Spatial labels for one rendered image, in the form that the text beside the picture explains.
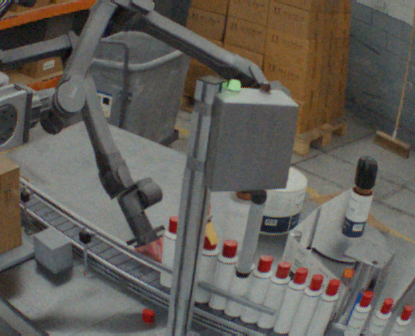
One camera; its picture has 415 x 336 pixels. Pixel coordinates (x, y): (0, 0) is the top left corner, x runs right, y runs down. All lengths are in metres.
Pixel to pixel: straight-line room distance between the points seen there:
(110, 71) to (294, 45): 1.51
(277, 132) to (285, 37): 3.69
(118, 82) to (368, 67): 2.93
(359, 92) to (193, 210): 5.10
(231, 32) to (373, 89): 1.67
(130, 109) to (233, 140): 2.77
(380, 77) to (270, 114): 4.96
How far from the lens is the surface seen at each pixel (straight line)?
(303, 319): 1.78
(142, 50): 5.02
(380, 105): 6.55
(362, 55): 6.57
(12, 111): 1.42
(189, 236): 1.68
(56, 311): 1.89
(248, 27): 5.42
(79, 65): 1.59
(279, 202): 2.30
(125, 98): 4.24
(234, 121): 1.54
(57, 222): 2.25
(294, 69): 5.26
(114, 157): 1.98
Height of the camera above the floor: 1.95
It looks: 23 degrees down
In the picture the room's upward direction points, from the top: 8 degrees clockwise
